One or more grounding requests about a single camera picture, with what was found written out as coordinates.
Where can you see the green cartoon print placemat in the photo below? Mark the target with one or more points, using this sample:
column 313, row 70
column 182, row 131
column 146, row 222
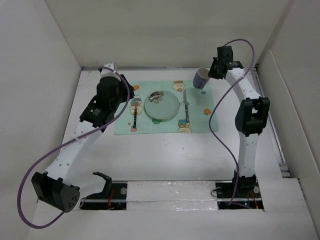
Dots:
column 200, row 105

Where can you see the steel table knife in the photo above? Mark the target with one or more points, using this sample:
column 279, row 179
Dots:
column 185, row 102

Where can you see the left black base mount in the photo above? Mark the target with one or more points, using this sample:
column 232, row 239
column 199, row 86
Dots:
column 113, row 196

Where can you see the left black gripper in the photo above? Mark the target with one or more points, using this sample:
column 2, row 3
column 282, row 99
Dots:
column 122, row 85

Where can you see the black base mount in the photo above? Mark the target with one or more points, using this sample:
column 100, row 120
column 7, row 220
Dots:
column 238, row 193
column 113, row 196

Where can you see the purple ceramic mug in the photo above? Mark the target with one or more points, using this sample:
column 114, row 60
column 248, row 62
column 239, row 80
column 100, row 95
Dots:
column 201, row 78

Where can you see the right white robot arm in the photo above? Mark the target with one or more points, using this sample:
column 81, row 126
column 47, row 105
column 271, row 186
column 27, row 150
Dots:
column 250, row 120

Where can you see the green floral plate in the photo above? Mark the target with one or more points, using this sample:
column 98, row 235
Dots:
column 161, row 105

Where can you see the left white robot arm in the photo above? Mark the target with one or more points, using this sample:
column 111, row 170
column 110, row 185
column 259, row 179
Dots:
column 56, row 186

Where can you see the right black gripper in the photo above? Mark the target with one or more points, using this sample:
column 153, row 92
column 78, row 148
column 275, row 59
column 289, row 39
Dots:
column 211, row 73

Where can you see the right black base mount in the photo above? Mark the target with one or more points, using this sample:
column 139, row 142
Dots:
column 238, row 193

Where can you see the steel fork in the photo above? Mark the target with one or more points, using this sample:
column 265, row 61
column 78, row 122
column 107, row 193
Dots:
column 135, row 113

